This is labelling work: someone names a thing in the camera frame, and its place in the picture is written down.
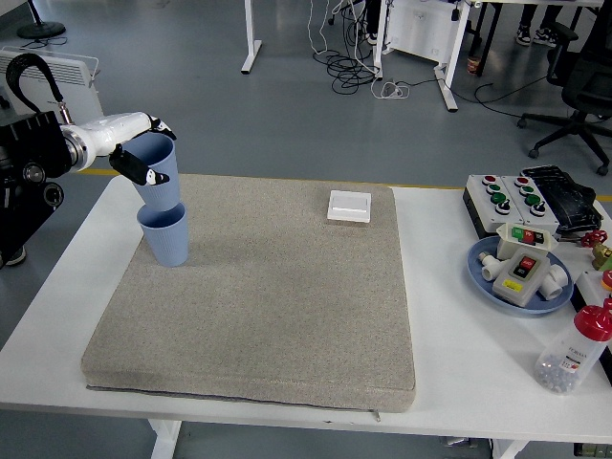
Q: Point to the white three-button switch box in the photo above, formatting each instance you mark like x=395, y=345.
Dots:
x=509, y=248

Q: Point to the blue ribbed cup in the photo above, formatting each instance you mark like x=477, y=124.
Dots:
x=162, y=193
x=167, y=244

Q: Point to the grey-brown mat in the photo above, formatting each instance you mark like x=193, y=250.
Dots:
x=287, y=296

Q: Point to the clear bottle red cap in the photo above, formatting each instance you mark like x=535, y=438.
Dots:
x=569, y=356

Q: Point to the white push-button control box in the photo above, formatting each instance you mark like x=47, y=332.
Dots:
x=485, y=212
x=546, y=220

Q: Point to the green crate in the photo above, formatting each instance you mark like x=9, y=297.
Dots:
x=593, y=452

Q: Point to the black fan base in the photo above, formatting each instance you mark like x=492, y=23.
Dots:
x=42, y=29

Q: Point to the white table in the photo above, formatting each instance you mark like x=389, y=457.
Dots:
x=444, y=344

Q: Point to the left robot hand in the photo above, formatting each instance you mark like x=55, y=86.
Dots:
x=115, y=129

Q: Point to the black foot pedal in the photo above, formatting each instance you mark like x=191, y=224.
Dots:
x=569, y=196

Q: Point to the black office chair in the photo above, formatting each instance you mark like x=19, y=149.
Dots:
x=588, y=81

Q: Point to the white wall switch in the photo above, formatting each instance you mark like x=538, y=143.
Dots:
x=349, y=205

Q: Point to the small can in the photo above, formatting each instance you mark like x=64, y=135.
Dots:
x=474, y=65

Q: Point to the person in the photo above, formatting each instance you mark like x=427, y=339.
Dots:
x=545, y=37
x=373, y=19

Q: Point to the person's shoe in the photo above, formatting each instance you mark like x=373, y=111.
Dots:
x=18, y=257

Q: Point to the black desk leg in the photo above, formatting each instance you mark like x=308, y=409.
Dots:
x=492, y=33

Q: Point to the white desk leg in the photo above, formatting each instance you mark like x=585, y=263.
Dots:
x=249, y=28

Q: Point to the white pipe fitting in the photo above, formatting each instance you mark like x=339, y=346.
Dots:
x=490, y=271
x=557, y=282

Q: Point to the blue plate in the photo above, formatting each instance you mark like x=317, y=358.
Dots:
x=521, y=310

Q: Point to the white desk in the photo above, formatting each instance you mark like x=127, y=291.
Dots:
x=447, y=76

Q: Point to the grey red-black switch box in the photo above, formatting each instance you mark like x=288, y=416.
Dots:
x=507, y=287

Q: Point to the emergency stop button box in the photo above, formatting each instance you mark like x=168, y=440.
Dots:
x=590, y=284

